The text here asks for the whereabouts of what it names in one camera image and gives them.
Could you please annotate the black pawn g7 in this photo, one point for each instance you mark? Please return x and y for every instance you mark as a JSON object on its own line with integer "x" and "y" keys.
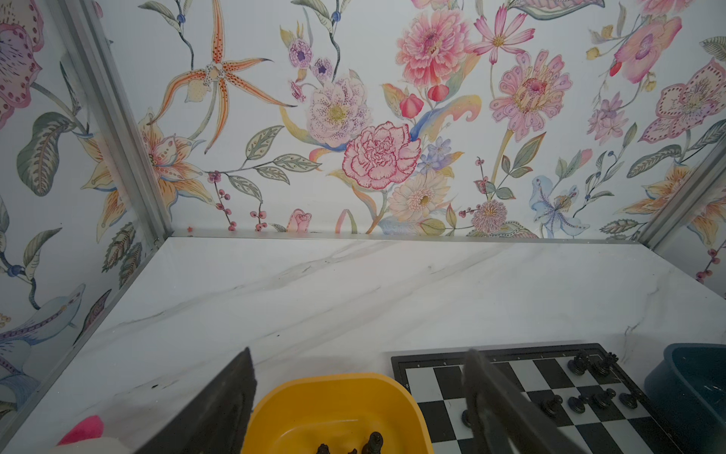
{"x": 603, "y": 400}

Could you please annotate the black rook piece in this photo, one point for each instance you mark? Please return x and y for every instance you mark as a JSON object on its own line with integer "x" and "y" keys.
{"x": 603, "y": 366}

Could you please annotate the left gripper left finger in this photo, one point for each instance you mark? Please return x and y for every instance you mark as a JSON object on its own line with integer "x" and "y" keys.
{"x": 216, "y": 420}

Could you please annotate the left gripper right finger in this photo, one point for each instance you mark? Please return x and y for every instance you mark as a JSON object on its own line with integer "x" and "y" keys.
{"x": 501, "y": 419}

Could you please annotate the dark teal plastic tray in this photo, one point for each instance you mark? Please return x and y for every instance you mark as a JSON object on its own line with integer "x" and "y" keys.
{"x": 688, "y": 389}

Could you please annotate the black white chessboard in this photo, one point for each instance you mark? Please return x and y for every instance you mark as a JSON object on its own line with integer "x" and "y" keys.
{"x": 541, "y": 375}

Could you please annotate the black pawn h7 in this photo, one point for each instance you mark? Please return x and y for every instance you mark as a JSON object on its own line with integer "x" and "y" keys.
{"x": 628, "y": 400}

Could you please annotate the yellow plastic tray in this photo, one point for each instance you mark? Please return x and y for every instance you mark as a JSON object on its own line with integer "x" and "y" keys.
{"x": 340, "y": 412}

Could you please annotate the black knight piece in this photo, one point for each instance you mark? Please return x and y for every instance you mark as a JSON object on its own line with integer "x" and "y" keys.
{"x": 580, "y": 364}

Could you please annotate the colourful plush toy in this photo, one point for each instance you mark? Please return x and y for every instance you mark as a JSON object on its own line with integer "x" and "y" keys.
{"x": 87, "y": 437}

